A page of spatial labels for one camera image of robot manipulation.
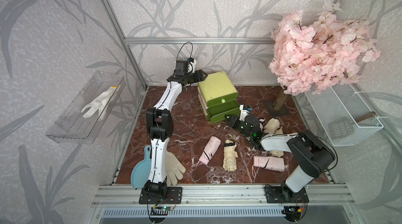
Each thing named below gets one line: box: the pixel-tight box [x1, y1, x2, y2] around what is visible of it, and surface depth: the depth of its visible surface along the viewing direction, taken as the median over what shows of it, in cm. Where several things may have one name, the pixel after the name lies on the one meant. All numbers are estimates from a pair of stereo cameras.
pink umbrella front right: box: [251, 155, 285, 177], surface depth 82 cm
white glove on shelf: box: [80, 85, 119, 121], surface depth 68 cm
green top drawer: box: [206, 92, 239, 107], surface depth 90 cm
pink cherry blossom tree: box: [269, 1, 381, 111], surface depth 65 cm
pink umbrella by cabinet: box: [256, 116, 266, 130], surface depth 96 cm
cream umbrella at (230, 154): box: [222, 139, 239, 172], surface depth 84 cm
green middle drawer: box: [207, 99, 240, 117], surface depth 93 cm
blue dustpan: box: [130, 144, 152, 189], surface depth 81 cm
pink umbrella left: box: [190, 136, 222, 171], surface depth 86 cm
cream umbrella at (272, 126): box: [262, 117, 284, 136], surface depth 95 cm
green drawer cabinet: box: [196, 71, 241, 124], surface depth 91 cm
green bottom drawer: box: [210, 106, 241, 124], surface depth 88 cm
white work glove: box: [165, 150, 186, 187], surface depth 83 cm
